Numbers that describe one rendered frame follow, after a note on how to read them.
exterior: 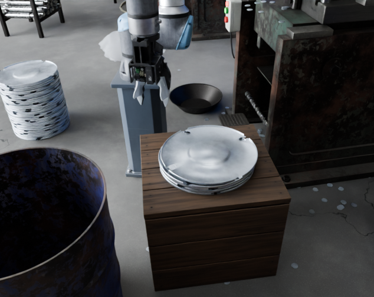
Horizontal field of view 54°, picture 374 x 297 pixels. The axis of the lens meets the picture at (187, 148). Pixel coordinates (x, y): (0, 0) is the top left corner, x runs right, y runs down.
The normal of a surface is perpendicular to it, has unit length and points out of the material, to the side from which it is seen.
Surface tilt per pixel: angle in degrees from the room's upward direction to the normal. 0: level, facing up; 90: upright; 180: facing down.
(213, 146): 0
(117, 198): 0
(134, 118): 90
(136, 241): 0
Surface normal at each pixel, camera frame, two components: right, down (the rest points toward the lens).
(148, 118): -0.11, 0.59
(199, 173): -0.03, -0.80
